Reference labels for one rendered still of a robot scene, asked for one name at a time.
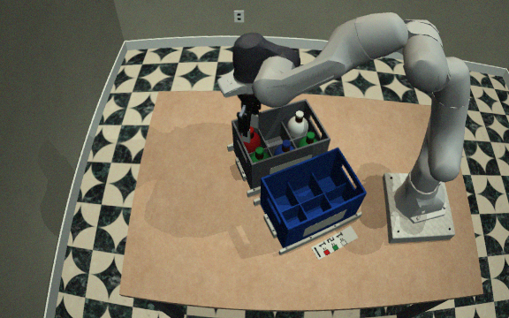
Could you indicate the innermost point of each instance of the white paper pick list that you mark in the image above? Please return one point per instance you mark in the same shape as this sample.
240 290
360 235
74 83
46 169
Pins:
335 242

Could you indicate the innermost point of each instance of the dark blue crate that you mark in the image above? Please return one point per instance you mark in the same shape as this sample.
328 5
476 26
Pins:
319 186

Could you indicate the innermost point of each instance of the dark grey divided crate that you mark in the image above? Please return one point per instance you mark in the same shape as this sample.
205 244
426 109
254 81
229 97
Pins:
273 132

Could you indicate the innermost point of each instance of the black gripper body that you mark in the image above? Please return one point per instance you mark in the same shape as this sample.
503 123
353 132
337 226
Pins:
247 100

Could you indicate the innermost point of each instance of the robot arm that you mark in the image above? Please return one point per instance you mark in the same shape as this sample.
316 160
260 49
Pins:
271 73

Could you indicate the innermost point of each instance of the red bottle with pink label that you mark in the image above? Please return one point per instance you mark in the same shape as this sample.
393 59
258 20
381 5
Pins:
255 141

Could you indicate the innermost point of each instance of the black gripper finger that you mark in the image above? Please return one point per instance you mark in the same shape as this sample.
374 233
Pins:
244 118
255 116

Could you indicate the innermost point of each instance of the white bottle with grey label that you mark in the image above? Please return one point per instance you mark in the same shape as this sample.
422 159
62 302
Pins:
297 126

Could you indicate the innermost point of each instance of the green bottle with pale green label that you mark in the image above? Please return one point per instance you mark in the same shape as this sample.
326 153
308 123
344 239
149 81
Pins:
310 138
258 155

